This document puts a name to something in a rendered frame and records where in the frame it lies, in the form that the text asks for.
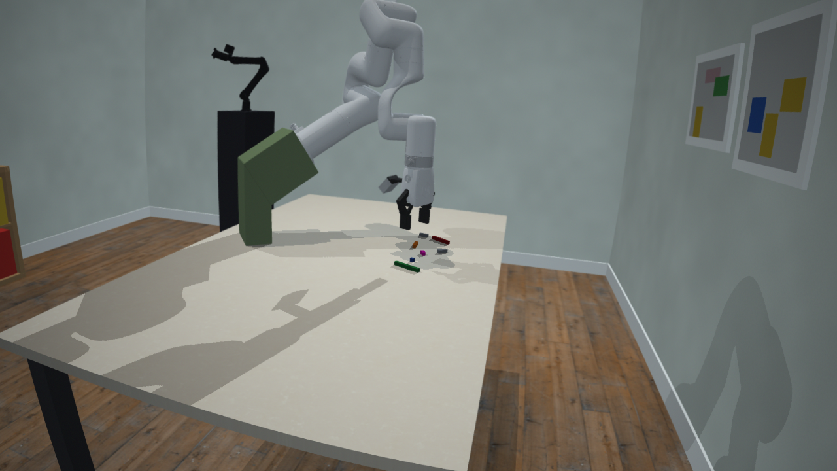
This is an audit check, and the green rod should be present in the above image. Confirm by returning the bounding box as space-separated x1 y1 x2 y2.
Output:
394 261 420 273

